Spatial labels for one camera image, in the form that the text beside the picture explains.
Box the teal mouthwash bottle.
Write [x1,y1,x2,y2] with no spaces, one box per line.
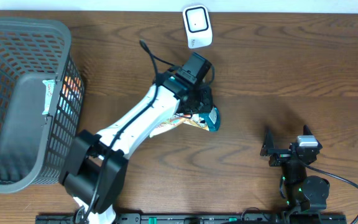
[199,106,221,132]

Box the yellow snack bag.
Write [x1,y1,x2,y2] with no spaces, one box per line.
[149,114,210,138]

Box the small orange box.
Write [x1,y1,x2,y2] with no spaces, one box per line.
[62,77,82,100]

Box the teal wet wipes pack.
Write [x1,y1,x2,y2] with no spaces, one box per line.
[42,80,55,115]

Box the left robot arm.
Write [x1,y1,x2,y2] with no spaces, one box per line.
[59,67,221,223]

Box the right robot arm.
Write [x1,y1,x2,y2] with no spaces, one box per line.
[260,126,330,212]

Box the white barcode scanner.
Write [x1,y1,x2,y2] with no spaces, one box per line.
[182,5,213,49]

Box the grey plastic mesh basket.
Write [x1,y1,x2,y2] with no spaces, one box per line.
[0,17,85,194]

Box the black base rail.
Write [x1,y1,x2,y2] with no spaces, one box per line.
[35,212,347,224]

